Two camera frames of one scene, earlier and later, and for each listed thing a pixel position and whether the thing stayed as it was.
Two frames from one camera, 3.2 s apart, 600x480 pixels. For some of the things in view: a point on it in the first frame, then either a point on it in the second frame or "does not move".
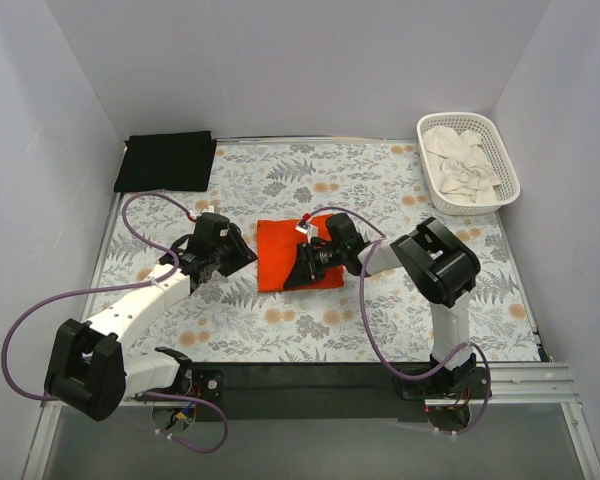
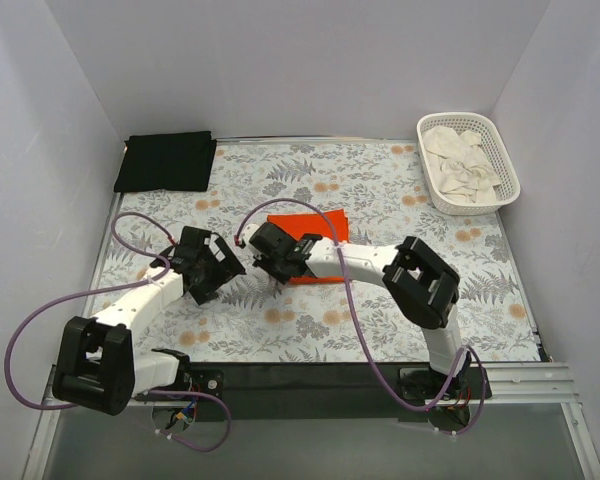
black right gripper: (309, 262) → (268, 250)
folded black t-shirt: (176, 161) does not move
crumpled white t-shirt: (460, 166) does not move
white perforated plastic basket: (466, 164) does not move
